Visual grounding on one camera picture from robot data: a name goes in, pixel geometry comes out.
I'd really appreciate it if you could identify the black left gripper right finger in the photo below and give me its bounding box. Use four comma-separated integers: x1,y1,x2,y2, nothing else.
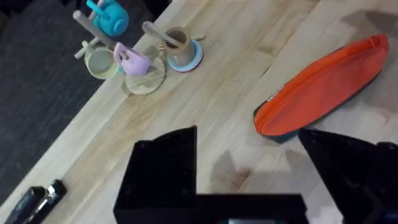
297,128,398,224

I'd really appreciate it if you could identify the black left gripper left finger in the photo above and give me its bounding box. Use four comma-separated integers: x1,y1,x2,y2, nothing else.
113,125,198,224

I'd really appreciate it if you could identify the orange zip bag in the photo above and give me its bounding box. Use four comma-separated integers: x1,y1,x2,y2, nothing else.
253,33,390,144

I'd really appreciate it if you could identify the wooden cup stand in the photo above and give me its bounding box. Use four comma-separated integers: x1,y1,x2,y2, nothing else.
72,0,206,96

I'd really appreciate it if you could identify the blue saucer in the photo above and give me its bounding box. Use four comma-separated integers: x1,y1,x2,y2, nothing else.
167,39,204,73

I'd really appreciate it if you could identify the lilac cup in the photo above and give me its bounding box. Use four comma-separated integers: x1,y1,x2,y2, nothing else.
113,42,152,77

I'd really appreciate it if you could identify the cream cup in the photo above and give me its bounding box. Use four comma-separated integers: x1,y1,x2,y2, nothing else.
81,40,120,80

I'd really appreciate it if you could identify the brown cup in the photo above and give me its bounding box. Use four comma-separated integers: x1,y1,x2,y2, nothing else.
162,26,197,67

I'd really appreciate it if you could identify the black clamp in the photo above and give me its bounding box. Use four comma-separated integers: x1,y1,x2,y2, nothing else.
2,179,68,224

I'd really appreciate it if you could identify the teal cup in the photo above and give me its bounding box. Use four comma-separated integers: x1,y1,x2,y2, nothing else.
86,0,130,38

